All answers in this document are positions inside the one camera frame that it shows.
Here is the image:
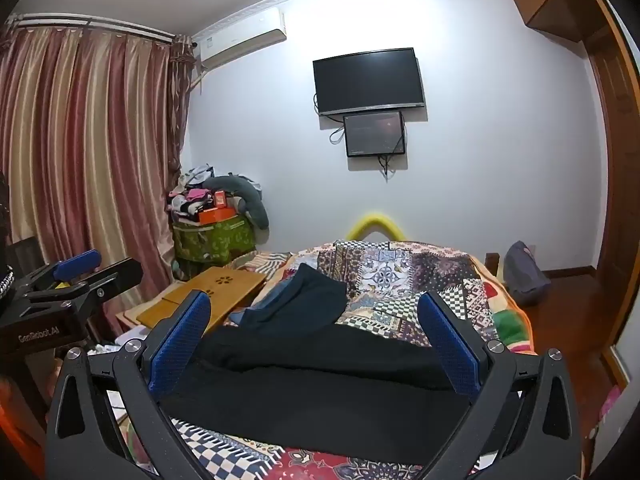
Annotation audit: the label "white air conditioner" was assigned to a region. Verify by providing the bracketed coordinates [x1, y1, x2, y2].
[192, 7, 288, 72]

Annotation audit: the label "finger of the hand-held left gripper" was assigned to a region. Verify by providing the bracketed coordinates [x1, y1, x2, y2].
[75, 258, 144, 307]
[22, 249, 103, 292]

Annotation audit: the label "black pants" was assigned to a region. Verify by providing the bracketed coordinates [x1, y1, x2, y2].
[162, 327, 481, 463]

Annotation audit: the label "wooden laptop table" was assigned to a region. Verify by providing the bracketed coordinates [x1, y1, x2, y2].
[136, 266, 267, 335]

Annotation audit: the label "pile of clothes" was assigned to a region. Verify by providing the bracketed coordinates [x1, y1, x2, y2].
[169, 164, 227, 224]

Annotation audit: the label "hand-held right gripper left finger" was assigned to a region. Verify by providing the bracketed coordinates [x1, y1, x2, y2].
[45, 290, 213, 480]

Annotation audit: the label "dark teal garment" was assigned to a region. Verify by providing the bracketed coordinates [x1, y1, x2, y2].
[239, 262, 349, 342]

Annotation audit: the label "light wooden board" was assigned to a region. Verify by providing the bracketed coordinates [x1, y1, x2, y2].
[116, 282, 188, 333]

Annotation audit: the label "white curtain rail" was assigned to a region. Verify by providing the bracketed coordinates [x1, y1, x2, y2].
[5, 12, 193, 47]

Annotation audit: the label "patchwork printed blanket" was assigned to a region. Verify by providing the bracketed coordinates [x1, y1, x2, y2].
[107, 240, 531, 480]

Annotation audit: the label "green patterned storage box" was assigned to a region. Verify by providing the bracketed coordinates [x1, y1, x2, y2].
[172, 216, 257, 267]

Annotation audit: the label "orange box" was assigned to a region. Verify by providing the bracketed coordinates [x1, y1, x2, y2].
[197, 205, 239, 226]

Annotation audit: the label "grey backpack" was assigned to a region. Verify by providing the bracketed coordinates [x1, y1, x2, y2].
[502, 241, 552, 307]

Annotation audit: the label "wooden wardrobe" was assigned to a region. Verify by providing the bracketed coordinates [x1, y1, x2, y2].
[580, 0, 640, 392]

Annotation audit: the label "small black monitor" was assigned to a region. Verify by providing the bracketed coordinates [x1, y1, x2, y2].
[343, 110, 406, 158]

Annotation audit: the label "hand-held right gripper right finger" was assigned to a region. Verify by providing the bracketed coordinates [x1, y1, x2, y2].
[416, 290, 583, 480]

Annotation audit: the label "blue cloth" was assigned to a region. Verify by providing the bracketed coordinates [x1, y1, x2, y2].
[229, 279, 297, 326]

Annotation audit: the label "large black television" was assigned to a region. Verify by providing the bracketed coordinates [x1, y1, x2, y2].
[312, 48, 426, 117]

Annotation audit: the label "pink striped curtain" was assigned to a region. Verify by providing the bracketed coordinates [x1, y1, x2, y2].
[0, 25, 194, 321]

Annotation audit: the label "colourful fleece blanket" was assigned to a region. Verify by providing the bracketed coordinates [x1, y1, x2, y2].
[482, 257, 532, 353]

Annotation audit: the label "yellow foam tube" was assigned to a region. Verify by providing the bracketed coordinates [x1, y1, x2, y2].
[348, 211, 409, 244]

